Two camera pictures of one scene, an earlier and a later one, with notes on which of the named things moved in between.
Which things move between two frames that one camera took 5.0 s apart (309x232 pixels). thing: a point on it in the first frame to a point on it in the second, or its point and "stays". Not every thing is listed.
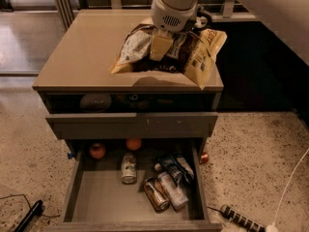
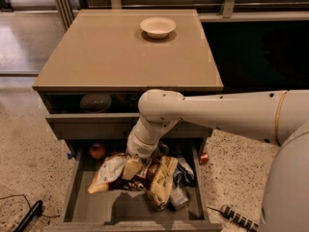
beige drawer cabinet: [86, 101] stays
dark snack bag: [178, 166] stays
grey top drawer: [132, 125] stays
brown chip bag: [193, 53] to [155, 179]
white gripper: [170, 16] to [139, 147]
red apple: [98, 151] stays
